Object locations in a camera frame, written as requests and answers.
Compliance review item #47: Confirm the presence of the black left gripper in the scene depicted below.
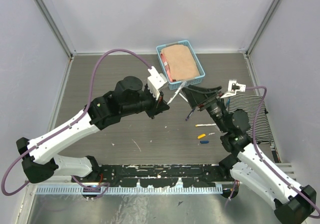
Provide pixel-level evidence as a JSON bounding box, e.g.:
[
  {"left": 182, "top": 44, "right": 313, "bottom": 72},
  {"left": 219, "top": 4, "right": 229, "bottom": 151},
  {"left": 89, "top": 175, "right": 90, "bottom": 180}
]
[{"left": 122, "top": 84, "right": 170, "bottom": 119}]

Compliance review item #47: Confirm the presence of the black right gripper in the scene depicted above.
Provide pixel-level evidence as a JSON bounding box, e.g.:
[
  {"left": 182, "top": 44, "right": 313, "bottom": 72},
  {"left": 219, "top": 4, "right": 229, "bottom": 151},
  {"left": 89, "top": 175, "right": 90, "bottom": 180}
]
[{"left": 182, "top": 84, "right": 230, "bottom": 132}]

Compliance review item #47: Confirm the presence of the white marker with blue end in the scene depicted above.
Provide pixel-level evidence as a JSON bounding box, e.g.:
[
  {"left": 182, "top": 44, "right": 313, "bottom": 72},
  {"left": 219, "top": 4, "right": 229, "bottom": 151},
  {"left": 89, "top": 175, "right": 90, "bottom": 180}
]
[{"left": 167, "top": 81, "right": 187, "bottom": 105}]

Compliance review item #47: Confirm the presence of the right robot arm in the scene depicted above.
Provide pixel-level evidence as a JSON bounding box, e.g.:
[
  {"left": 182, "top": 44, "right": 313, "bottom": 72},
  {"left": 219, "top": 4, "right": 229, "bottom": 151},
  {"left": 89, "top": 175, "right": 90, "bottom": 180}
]
[{"left": 182, "top": 80, "right": 319, "bottom": 223}]

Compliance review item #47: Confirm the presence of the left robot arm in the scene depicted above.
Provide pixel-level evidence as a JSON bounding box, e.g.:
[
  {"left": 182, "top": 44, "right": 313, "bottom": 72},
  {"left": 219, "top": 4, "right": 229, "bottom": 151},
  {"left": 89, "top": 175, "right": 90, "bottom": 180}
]
[{"left": 16, "top": 75, "right": 169, "bottom": 183}]

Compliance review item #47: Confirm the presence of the purple pen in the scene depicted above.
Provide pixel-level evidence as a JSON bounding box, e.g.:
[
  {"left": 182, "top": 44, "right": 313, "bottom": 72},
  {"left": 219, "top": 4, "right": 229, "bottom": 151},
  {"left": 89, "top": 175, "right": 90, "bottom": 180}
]
[{"left": 185, "top": 108, "right": 195, "bottom": 121}]

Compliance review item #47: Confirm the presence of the white marker with yellow end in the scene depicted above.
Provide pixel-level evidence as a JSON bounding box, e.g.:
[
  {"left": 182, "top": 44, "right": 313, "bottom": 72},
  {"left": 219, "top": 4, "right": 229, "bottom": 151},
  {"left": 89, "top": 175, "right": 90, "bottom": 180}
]
[{"left": 195, "top": 123, "right": 216, "bottom": 127}]

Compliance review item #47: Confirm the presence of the light blue perforated basket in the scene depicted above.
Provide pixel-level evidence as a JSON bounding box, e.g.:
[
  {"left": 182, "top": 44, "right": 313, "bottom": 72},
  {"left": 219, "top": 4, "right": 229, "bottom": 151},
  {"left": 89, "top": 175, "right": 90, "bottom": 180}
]
[{"left": 156, "top": 40, "right": 206, "bottom": 90}]

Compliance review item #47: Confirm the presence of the black white striped cloth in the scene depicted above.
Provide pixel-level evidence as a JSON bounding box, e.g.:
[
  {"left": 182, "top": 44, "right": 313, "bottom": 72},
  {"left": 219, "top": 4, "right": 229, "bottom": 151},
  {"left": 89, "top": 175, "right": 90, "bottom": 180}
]
[{"left": 228, "top": 94, "right": 274, "bottom": 144}]

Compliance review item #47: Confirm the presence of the peach folded towel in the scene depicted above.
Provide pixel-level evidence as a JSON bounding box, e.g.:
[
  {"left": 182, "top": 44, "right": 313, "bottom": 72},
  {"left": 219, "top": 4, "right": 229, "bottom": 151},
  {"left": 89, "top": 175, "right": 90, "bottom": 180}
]
[{"left": 160, "top": 44, "right": 200, "bottom": 82}]

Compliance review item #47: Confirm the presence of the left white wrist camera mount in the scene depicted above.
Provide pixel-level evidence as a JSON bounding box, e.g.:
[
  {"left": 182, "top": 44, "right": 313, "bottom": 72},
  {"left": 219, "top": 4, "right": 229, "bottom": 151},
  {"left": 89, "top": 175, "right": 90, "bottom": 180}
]
[{"left": 147, "top": 66, "right": 168, "bottom": 100}]

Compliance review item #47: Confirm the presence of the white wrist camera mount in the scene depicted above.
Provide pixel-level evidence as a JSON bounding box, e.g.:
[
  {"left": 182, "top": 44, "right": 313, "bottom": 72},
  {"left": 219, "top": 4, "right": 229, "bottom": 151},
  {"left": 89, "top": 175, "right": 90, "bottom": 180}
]
[
  {"left": 147, "top": 66, "right": 168, "bottom": 100},
  {"left": 220, "top": 80, "right": 246, "bottom": 99}
]

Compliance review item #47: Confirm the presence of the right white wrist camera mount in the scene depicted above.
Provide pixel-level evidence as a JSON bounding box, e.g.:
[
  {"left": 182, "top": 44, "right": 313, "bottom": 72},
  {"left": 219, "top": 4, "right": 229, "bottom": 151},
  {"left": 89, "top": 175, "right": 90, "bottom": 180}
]
[{"left": 220, "top": 80, "right": 246, "bottom": 99}]

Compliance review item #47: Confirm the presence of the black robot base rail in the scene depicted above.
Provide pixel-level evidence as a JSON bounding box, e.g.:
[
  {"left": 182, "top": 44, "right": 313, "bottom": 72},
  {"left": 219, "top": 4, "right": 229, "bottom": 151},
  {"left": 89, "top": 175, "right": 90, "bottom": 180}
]
[{"left": 76, "top": 164, "right": 234, "bottom": 188}]

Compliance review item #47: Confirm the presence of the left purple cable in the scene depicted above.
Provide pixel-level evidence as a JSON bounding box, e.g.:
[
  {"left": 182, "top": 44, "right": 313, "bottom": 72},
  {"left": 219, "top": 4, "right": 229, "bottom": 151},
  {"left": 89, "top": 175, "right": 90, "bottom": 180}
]
[{"left": 0, "top": 49, "right": 153, "bottom": 197}]

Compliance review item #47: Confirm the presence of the light blue slotted cable duct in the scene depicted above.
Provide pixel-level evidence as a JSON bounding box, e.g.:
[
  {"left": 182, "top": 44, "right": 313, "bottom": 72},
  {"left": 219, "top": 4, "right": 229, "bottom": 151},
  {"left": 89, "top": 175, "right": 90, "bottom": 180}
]
[{"left": 35, "top": 184, "right": 223, "bottom": 195}]

